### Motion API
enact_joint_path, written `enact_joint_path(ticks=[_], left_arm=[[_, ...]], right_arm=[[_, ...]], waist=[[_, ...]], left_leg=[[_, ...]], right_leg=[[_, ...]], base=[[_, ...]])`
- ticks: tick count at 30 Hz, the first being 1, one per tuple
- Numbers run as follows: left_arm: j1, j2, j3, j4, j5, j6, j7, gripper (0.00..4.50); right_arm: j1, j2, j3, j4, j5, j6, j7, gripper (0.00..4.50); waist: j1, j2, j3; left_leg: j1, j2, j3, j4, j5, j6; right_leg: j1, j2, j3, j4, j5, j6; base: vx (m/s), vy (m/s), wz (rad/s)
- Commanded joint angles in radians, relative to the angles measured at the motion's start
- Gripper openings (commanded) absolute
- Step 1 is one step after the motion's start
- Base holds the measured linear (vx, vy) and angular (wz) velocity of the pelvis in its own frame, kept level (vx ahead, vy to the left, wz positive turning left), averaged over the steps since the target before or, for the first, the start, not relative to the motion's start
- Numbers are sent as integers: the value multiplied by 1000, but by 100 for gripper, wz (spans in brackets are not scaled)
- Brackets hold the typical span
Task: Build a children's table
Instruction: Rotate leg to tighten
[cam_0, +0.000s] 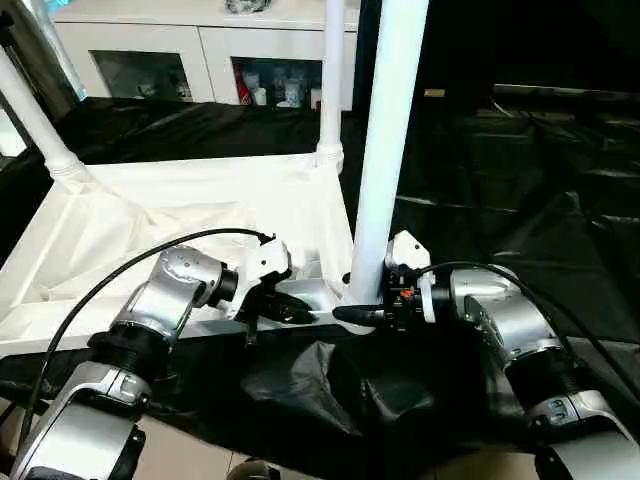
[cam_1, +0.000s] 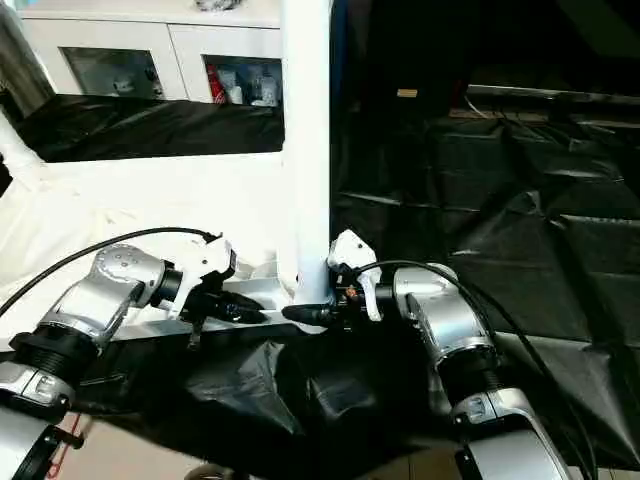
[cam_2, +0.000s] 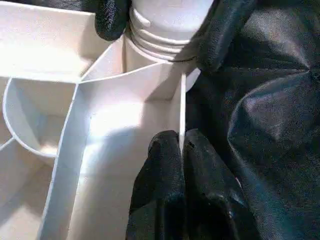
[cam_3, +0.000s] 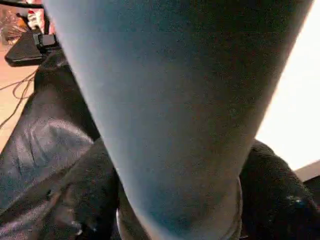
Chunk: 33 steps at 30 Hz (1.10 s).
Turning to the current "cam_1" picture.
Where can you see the white plastic table top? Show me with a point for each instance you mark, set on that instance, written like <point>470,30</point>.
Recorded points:
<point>150,200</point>

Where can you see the white plastic table leg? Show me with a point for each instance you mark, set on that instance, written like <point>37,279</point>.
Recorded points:
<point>18,150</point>
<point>307,130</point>

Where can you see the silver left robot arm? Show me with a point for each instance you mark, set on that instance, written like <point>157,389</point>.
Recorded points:
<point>95,300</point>

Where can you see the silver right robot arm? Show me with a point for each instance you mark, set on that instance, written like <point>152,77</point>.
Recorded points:
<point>445,320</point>

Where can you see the black work mat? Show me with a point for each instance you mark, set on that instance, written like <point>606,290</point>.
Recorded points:
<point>540,250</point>

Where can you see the small white jar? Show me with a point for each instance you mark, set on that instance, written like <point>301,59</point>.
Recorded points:
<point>236,95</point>

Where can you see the small brass label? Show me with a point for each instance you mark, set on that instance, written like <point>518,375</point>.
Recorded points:
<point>406,93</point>

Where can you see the red bottle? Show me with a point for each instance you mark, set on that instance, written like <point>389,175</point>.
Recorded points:
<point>215,86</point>

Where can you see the white cabinet with glass doors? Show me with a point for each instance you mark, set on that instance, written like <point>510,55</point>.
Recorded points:
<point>130,45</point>

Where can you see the grey window curtain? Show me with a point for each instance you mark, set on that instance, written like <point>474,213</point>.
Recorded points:
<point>22,65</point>

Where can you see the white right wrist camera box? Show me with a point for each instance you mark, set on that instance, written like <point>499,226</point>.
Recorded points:
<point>352,255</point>

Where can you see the grey horizontal rail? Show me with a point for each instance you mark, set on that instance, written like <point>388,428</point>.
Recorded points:
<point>555,95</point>

